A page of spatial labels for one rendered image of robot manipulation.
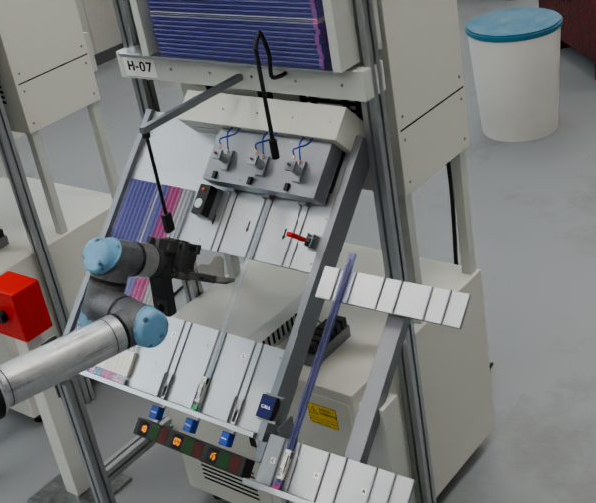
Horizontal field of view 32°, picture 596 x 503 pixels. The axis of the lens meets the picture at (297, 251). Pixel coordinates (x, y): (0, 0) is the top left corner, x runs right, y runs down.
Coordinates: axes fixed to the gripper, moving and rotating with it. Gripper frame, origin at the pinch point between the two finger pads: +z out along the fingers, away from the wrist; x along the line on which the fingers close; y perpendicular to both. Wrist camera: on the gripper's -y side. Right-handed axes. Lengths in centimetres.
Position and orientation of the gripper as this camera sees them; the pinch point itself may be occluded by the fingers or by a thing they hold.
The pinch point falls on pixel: (209, 276)
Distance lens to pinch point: 230.3
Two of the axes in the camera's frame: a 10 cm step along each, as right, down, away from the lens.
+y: 1.9, -9.8, -0.3
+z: 5.9, 0.9, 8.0
